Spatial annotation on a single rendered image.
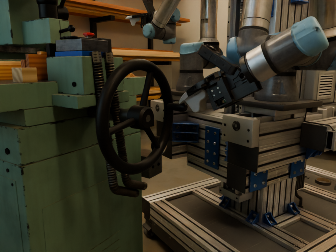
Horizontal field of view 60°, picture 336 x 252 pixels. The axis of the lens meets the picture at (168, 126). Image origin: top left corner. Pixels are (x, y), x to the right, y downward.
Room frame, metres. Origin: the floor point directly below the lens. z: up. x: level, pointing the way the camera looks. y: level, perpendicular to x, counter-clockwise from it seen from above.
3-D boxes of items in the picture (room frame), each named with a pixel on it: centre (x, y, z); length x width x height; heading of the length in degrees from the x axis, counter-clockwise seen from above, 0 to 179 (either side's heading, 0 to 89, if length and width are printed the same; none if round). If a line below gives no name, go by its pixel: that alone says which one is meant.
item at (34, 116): (0.88, 0.30, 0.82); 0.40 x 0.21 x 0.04; 147
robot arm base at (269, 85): (1.04, -0.39, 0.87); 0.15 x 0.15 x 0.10
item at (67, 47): (0.78, 0.21, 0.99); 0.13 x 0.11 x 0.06; 147
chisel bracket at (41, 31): (0.92, 0.37, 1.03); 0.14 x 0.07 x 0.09; 57
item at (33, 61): (0.85, 0.29, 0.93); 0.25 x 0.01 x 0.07; 147
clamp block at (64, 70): (0.77, 0.21, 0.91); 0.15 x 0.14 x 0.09; 147
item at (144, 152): (1.05, 0.09, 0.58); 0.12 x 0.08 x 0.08; 57
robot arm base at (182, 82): (1.46, -0.12, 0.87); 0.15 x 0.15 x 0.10
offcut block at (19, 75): (0.69, 0.33, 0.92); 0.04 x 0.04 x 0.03; 60
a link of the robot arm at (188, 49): (1.46, -0.12, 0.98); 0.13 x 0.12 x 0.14; 138
